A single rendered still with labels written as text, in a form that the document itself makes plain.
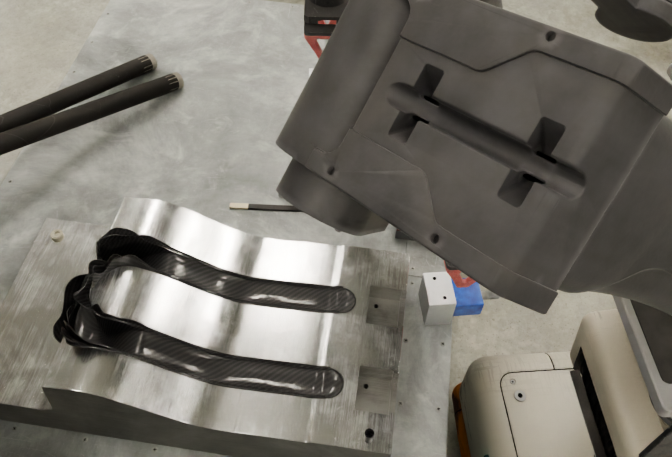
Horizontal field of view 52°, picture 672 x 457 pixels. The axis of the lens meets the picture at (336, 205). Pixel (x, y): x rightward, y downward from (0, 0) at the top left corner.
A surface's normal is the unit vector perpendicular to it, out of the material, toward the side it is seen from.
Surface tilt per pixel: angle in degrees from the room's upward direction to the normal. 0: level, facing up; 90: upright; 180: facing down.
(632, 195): 63
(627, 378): 8
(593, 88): 44
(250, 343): 2
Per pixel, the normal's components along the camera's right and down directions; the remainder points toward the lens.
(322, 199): -0.09, 0.11
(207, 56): 0.02, -0.62
